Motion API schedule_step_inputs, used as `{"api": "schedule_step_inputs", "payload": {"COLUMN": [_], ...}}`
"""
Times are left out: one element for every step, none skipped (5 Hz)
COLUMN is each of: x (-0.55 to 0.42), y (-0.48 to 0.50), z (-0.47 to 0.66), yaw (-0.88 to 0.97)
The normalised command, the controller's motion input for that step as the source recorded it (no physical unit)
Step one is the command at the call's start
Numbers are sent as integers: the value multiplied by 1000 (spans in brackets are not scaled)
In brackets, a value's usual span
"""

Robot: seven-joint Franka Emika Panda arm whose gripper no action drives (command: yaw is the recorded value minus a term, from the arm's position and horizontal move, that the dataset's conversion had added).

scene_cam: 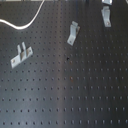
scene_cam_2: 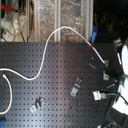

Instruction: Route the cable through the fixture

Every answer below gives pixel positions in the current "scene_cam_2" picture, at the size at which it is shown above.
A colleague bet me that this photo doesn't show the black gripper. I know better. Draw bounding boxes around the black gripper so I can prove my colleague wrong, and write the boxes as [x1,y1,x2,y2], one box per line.
[90,57,120,77]

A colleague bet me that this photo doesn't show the white cable with red band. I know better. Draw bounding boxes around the white cable with red band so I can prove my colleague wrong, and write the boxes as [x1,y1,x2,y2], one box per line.
[0,26,100,81]

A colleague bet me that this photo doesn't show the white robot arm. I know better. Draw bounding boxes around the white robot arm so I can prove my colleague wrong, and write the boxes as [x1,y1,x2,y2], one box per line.
[91,38,128,115]

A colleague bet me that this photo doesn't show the silver connector block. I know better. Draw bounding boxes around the silver connector block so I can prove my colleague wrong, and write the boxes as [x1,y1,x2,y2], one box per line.
[93,90,106,101]

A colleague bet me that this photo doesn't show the blue plastic piece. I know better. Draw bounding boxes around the blue plastic piece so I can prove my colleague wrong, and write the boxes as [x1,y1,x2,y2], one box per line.
[91,26,98,44]

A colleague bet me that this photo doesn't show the black perforated breadboard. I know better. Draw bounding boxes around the black perforated breadboard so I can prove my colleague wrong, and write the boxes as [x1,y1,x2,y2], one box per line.
[0,41,128,128]

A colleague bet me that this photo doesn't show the clear plastic panel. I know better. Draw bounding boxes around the clear plastic panel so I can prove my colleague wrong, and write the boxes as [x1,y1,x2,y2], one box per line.
[34,0,94,41]

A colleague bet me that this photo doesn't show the metal cable clip right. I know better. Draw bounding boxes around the metal cable clip right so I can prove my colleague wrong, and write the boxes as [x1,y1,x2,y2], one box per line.
[103,60,109,81]

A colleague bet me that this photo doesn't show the metal cable clip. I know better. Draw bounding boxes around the metal cable clip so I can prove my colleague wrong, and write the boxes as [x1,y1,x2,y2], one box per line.
[30,98,45,113]
[70,77,82,97]
[103,60,109,81]

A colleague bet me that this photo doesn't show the metal cable clip centre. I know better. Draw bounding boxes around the metal cable clip centre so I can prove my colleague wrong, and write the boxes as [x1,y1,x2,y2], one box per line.
[70,77,82,97]

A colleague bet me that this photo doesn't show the metal cable clip lower left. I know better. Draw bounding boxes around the metal cable clip lower left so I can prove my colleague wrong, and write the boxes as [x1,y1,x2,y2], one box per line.
[30,98,45,113]

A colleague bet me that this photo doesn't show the white cable loop left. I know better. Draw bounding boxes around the white cable loop left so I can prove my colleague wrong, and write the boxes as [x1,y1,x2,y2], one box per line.
[0,73,14,115]

